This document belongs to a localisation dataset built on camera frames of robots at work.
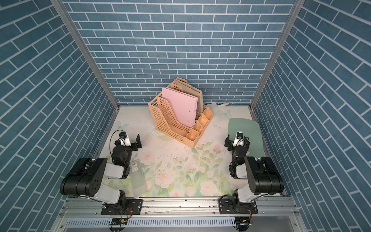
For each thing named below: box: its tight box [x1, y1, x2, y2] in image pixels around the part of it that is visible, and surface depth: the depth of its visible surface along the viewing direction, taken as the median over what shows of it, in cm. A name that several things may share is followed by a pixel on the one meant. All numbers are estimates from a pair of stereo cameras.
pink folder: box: [161, 87, 199, 129], surface depth 92 cm
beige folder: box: [173, 78, 204, 114], surface depth 92 cm
